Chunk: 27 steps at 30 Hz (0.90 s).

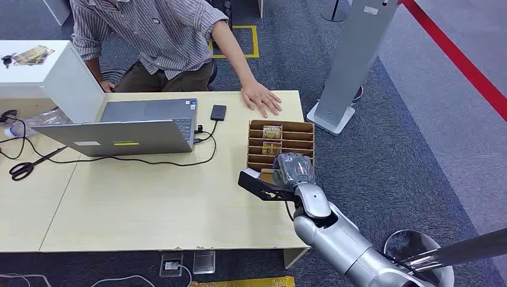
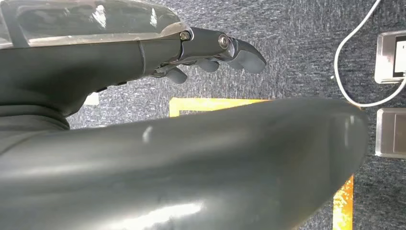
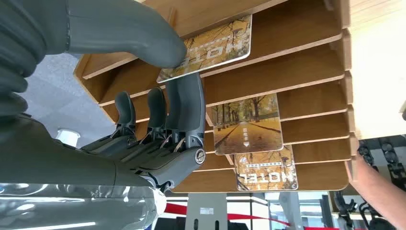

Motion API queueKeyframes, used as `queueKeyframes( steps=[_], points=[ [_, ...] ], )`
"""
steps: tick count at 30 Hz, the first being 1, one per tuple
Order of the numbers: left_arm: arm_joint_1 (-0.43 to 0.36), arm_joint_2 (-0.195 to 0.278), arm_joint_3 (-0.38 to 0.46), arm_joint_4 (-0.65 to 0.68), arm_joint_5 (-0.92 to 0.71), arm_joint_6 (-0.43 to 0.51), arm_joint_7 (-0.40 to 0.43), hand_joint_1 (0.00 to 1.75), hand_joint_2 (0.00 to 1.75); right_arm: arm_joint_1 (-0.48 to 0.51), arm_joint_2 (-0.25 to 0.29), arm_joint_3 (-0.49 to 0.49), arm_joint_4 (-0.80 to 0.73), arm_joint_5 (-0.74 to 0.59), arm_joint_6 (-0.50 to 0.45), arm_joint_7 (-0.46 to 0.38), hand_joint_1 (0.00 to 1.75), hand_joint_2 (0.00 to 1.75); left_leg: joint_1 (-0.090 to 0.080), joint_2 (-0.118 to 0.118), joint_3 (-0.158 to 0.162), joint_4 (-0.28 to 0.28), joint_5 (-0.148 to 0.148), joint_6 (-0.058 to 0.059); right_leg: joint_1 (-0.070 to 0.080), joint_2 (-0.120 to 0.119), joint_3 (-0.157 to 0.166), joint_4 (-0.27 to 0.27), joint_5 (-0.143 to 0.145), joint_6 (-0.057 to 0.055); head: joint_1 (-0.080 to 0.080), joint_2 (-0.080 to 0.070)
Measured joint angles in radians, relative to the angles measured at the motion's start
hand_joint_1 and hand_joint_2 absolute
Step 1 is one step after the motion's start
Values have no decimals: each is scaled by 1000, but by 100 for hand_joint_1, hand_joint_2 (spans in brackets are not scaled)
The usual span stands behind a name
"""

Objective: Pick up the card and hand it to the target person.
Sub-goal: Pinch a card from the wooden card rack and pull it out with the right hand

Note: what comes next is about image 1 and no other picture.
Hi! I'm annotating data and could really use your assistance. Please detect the person's left hand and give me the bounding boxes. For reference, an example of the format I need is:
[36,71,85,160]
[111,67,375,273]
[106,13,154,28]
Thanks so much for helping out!
[240,79,283,119]

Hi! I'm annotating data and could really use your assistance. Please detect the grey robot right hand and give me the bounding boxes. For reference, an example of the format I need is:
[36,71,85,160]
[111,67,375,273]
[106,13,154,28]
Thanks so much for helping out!
[273,152,316,189]

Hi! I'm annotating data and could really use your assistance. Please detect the cardboard slotted card holder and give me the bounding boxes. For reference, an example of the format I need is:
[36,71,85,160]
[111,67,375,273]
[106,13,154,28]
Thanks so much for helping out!
[246,120,315,173]

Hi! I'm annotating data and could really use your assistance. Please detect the person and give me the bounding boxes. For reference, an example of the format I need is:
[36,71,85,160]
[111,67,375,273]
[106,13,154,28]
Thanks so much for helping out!
[70,0,283,119]

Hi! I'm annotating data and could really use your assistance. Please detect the white cabinet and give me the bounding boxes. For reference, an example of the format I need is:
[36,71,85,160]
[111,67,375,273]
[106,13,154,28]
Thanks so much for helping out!
[0,39,107,124]

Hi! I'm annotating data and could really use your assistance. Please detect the grey laptop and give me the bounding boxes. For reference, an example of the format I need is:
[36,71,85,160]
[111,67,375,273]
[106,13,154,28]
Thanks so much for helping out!
[31,98,198,158]

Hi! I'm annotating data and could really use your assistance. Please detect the clear plastic bag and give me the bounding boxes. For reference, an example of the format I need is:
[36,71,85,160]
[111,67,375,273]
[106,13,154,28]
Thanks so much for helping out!
[4,108,72,139]

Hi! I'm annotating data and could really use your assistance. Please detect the stack of gold cards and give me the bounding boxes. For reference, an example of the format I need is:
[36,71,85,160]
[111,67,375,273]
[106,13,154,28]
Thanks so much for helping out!
[13,45,56,66]

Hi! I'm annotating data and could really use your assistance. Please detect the wooden table leg panel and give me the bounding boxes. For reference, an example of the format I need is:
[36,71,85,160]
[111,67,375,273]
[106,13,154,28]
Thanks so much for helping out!
[283,248,310,270]

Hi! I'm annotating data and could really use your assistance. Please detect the white furniture block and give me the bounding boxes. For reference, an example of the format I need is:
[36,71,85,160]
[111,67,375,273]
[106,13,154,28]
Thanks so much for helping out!
[42,0,72,26]

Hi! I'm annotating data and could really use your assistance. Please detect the black rack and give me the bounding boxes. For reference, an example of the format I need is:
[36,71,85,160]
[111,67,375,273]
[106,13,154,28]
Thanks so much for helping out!
[210,0,234,32]

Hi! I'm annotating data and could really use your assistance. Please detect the grey kiosk stand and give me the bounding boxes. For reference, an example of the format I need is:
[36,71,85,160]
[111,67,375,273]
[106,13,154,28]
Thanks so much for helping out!
[306,0,401,136]

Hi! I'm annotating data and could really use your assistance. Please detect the black scissors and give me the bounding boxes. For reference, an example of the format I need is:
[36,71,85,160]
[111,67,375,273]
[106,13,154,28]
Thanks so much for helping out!
[8,145,68,182]

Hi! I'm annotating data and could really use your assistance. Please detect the round stanchion base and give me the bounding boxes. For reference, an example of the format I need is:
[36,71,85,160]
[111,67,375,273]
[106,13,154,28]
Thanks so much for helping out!
[321,0,349,23]

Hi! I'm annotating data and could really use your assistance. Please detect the yellow flat object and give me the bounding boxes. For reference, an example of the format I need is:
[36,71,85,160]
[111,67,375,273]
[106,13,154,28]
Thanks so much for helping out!
[190,276,296,287]

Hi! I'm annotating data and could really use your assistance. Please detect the metal floor plate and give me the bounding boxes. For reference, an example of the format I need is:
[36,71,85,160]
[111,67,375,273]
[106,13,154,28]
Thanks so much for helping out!
[193,251,216,275]

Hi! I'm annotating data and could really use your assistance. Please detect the white round base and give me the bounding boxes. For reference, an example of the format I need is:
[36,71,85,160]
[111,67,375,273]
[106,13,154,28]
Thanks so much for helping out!
[383,230,455,287]

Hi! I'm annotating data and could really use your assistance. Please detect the floor power socket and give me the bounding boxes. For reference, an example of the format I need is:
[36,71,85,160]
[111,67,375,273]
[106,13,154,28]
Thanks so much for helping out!
[159,253,184,278]

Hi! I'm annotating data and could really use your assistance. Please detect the dark metal rod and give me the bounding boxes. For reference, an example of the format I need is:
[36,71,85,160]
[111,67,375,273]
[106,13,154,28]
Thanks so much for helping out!
[400,228,507,274]

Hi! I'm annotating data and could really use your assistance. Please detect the red barrier belt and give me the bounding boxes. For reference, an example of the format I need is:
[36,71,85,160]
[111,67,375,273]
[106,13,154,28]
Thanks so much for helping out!
[401,0,507,121]

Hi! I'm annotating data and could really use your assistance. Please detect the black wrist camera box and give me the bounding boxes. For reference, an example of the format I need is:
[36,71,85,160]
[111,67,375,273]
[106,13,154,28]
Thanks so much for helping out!
[238,168,297,202]

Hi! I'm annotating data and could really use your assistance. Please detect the short black drive cable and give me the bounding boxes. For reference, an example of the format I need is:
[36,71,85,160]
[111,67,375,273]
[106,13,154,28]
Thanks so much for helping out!
[194,120,219,144]

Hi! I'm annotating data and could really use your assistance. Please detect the long black cable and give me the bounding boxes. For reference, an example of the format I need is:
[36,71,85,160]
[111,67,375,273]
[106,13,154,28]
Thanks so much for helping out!
[0,115,218,167]

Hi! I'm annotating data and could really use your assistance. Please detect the white power cable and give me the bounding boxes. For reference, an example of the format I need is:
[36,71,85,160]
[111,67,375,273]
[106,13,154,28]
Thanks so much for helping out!
[174,263,193,287]

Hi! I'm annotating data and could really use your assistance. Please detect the white floor cable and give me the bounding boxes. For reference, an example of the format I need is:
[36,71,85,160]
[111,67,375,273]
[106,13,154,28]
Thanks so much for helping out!
[90,274,156,287]

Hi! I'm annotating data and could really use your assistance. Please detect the grey floor cable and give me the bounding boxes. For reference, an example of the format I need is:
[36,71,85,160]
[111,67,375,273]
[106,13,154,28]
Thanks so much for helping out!
[0,273,53,287]

